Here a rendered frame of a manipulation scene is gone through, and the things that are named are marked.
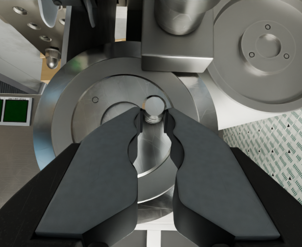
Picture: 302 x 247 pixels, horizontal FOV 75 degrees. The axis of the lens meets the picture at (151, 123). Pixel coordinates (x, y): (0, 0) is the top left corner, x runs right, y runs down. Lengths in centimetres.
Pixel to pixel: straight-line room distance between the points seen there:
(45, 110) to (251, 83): 17
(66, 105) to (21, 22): 35
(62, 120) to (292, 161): 24
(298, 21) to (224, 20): 7
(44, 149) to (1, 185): 43
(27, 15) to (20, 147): 29
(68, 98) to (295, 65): 20
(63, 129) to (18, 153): 41
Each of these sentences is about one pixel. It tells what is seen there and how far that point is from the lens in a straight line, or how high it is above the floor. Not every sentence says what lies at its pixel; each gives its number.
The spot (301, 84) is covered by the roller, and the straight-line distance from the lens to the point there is 22.
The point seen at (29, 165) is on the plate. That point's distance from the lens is 56.
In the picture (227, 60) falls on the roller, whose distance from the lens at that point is 19.
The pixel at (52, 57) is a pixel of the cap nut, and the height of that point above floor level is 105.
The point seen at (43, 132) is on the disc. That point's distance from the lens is 18.
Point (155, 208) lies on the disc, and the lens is 16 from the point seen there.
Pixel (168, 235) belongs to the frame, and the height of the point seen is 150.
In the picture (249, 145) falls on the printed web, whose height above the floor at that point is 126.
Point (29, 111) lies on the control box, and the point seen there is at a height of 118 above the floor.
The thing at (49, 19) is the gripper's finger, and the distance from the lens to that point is 22.
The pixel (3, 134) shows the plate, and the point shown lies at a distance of 60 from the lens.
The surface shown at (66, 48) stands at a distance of 21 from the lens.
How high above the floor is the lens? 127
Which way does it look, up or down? 7 degrees down
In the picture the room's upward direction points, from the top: 178 degrees counter-clockwise
